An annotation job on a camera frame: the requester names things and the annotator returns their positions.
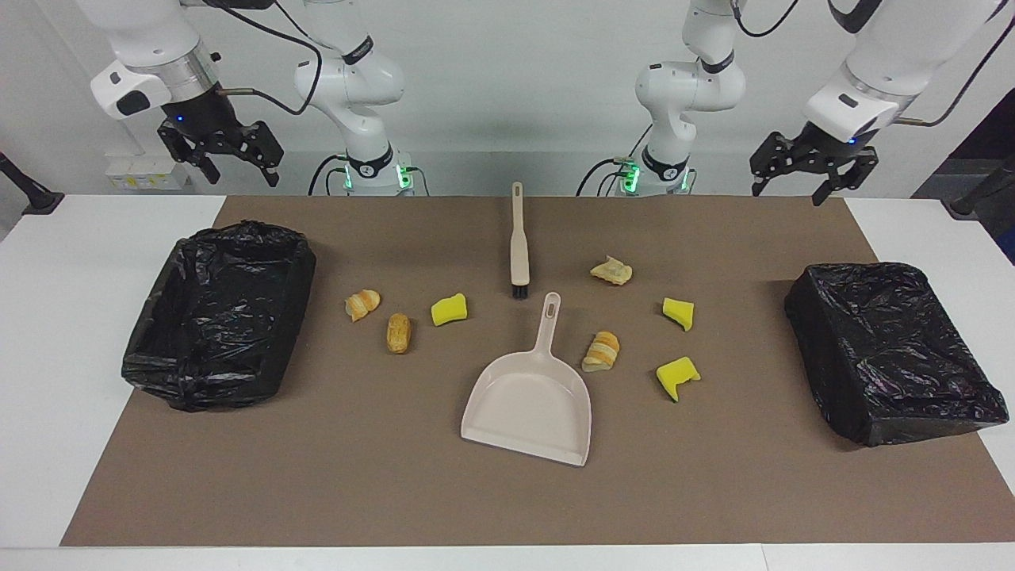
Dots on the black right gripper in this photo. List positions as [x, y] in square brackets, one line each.
[204, 119]

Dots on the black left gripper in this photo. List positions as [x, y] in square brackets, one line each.
[829, 151]

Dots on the yellow green sponge piece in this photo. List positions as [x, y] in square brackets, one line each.
[679, 312]
[449, 310]
[676, 375]

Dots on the small striped croissant piece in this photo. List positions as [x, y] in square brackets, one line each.
[362, 304]

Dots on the pale torn bread piece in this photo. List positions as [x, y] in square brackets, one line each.
[612, 272]

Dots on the brown oval bread roll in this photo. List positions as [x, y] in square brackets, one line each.
[398, 333]

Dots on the long striped croissant piece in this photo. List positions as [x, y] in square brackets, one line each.
[601, 352]

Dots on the beige hand brush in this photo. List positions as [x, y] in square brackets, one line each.
[519, 254]

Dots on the beige plastic dustpan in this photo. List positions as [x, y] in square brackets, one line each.
[527, 404]

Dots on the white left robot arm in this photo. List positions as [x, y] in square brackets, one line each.
[690, 87]

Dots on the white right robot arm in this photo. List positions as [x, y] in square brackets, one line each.
[349, 87]

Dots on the black bag-lined bin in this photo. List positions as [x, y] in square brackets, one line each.
[888, 357]
[214, 317]

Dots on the black clamp stand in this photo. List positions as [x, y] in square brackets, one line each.
[979, 194]
[32, 194]

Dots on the brown table mat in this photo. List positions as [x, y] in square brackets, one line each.
[396, 476]

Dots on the white wall socket box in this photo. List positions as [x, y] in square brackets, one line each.
[147, 173]

